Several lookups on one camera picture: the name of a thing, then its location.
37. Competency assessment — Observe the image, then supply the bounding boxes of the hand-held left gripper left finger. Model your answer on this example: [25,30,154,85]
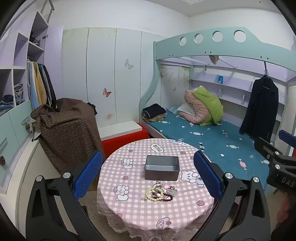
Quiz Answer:
[25,151,107,241]

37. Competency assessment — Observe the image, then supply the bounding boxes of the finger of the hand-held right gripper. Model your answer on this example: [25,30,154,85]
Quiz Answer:
[279,130,296,149]
[254,137,281,163]

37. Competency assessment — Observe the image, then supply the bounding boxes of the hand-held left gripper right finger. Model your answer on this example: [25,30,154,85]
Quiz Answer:
[193,150,270,241]

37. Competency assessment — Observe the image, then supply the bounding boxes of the grey metal box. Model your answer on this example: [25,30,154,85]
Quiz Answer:
[144,155,180,181]

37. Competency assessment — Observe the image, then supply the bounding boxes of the cream bead bracelet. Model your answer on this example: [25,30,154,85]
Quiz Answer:
[145,187,163,202]

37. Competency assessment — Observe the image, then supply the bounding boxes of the person's right hand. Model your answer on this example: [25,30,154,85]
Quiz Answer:
[277,193,296,232]

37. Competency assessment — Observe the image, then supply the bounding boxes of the blue candy print mattress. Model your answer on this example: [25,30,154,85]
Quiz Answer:
[148,106,270,187]

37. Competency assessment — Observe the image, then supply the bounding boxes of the black hanging jacket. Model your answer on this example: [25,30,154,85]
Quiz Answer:
[239,75,279,141]

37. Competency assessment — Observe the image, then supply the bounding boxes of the brown dotted cloth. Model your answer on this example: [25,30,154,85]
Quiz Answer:
[31,98,104,174]

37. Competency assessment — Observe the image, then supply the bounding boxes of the red storage bench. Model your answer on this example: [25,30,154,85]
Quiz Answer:
[102,128,150,158]

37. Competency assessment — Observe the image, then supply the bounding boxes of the white board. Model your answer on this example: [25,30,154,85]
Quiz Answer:
[98,120,143,141]

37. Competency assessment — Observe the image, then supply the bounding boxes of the pink checkered tablecloth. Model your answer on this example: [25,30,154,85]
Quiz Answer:
[96,138,219,240]

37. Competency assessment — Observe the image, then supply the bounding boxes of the pink quilt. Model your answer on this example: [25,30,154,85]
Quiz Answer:
[178,87,210,124]

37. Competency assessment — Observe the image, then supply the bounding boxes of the green quilt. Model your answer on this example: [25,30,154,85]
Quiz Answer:
[193,85,224,127]

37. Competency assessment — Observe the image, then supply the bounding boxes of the white pillow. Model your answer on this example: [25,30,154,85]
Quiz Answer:
[179,103,197,115]

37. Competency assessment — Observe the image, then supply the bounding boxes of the clothes hanger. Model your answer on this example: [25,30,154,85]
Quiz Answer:
[253,61,271,80]

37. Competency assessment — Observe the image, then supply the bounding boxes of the folded beige clothes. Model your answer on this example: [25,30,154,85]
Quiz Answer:
[144,115,167,122]

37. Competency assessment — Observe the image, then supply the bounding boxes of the folded dark clothes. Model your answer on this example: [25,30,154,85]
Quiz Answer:
[142,103,167,118]

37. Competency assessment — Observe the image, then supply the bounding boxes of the black hanging garment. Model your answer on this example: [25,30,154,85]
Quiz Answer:
[43,65,57,108]

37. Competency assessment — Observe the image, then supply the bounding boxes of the light blue hanging garment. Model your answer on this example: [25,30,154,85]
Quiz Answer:
[26,61,39,111]

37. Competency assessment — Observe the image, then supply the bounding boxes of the yellow hanging garment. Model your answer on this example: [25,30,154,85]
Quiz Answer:
[32,61,47,106]

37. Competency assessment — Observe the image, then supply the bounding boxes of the green hanging garment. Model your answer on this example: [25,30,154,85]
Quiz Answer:
[38,64,50,105]

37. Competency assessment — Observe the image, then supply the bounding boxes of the folded grey clothes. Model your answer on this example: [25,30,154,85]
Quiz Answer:
[14,83,25,104]

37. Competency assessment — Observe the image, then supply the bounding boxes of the folded jeans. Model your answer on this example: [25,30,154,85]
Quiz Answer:
[0,94,15,116]

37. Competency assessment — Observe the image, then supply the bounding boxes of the white wardrobe doors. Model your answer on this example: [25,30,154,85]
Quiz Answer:
[61,27,167,128]

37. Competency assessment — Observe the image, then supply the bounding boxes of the lilac shelf wardrobe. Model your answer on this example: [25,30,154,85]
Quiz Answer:
[0,10,64,203]

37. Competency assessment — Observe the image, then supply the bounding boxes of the light green bunk bed frame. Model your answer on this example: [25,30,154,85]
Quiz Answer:
[138,26,296,158]

